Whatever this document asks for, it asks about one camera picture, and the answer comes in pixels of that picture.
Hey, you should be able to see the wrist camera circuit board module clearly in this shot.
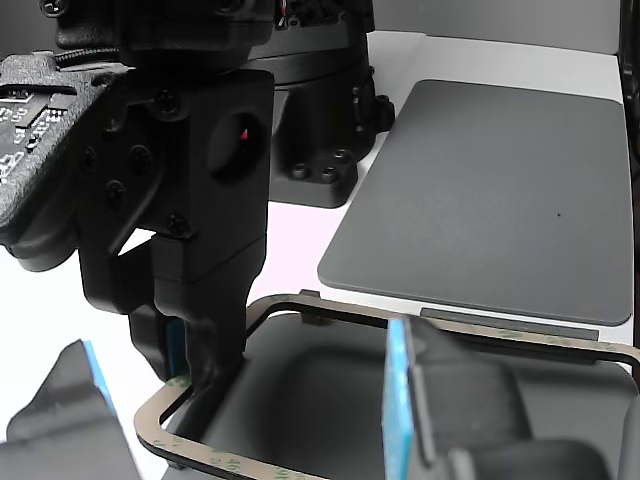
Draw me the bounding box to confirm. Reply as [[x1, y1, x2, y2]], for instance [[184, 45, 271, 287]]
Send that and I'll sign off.
[[0, 49, 132, 274]]

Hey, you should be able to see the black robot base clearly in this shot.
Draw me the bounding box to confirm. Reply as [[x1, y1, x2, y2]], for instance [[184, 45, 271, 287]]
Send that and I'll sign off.
[[247, 19, 396, 210]]

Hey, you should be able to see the black six-joint robot arm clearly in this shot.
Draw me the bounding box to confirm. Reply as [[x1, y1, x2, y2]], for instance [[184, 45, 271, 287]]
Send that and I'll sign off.
[[39, 0, 376, 71]]

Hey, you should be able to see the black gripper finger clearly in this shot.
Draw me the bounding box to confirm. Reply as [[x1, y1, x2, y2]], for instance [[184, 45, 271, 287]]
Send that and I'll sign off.
[[0, 338, 144, 480], [382, 315, 534, 480]]

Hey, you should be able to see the dark grey rectangular mat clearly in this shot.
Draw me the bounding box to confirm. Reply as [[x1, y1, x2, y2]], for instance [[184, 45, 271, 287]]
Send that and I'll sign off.
[[317, 78, 634, 327]]

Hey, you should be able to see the black enclosure side panel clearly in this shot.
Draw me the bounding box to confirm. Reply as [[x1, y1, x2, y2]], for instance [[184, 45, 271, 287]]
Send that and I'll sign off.
[[617, 0, 640, 169]]

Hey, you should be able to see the black gripper with round hole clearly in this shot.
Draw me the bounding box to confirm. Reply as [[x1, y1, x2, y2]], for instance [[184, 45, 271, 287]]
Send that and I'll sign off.
[[74, 68, 277, 397]]

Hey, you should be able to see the beige rectangular adhesive frame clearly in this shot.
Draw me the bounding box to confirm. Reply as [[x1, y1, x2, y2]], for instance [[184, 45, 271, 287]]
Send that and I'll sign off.
[[134, 293, 640, 480]]

